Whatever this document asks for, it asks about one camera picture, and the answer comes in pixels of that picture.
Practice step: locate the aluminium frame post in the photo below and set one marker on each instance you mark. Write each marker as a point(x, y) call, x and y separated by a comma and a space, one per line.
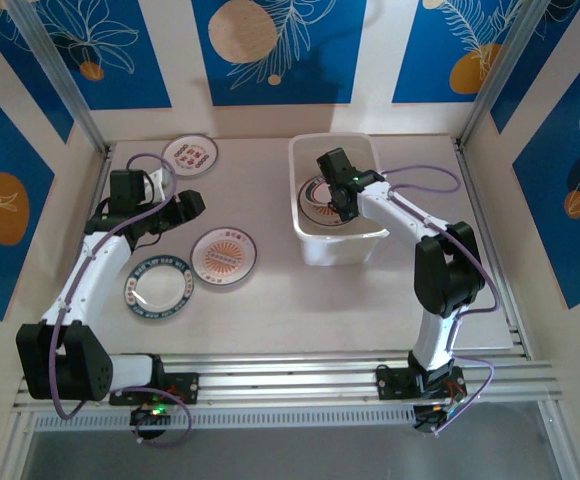
point(495, 75)
point(65, 80)

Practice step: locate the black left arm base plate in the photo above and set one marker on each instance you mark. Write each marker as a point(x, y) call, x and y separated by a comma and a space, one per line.
point(185, 387)

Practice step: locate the aluminium mounting rail beam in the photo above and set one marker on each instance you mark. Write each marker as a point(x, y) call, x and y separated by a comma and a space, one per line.
point(290, 380)

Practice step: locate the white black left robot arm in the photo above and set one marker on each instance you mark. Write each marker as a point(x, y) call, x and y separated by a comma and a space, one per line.
point(90, 270)

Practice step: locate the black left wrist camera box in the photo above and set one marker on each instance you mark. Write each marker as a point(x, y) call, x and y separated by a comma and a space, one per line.
point(127, 192)

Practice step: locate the dark green text rim plate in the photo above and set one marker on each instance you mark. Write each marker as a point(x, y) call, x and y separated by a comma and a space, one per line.
point(160, 290)

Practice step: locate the translucent white plastic bin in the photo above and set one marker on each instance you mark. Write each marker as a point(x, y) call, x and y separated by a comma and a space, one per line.
point(340, 250)

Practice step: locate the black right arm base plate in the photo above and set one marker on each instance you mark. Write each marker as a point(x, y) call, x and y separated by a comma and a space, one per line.
point(392, 382)

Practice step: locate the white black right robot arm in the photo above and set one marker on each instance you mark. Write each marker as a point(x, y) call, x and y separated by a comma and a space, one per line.
point(400, 215)

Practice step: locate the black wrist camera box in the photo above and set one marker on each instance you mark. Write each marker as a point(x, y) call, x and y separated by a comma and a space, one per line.
point(127, 192)
point(334, 164)

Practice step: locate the grey metal panel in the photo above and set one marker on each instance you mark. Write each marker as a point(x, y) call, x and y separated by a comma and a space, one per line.
point(290, 455)

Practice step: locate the white plate red characters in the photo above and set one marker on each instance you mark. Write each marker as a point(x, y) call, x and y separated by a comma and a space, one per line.
point(190, 155)

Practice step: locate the aluminium side rail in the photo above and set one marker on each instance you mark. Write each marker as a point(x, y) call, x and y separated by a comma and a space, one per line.
point(517, 335)
point(102, 167)

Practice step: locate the orange sunburst white plate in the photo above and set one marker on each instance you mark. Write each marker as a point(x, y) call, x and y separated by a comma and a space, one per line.
point(224, 259)

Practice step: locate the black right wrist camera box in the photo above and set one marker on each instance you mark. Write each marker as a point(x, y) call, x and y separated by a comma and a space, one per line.
point(334, 164)

